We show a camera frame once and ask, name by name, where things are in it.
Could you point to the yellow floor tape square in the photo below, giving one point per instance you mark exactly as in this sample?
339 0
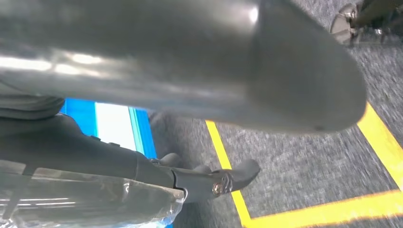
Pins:
314 214

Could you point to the blue metal shelf rack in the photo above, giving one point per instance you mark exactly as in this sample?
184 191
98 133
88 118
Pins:
80 116

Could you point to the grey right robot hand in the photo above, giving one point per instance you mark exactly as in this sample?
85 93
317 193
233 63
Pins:
157 47

